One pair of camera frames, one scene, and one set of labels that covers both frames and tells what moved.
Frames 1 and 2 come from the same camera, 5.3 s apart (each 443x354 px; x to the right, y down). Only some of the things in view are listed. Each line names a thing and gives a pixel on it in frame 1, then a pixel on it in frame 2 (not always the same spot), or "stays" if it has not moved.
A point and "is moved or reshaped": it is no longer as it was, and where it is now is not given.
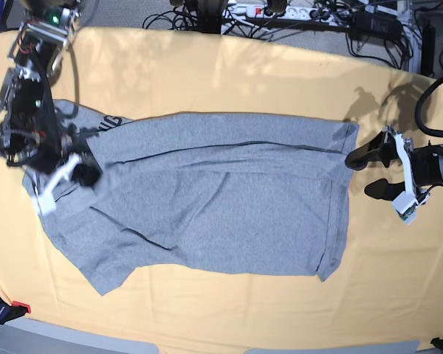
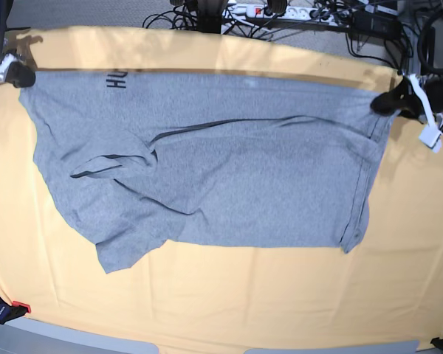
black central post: [209, 15] stays
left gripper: [77, 168] to [20, 74]
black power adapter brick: [363, 23] stays
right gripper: [424, 167] to [438, 96]
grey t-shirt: [208, 192] is moved or reshaped
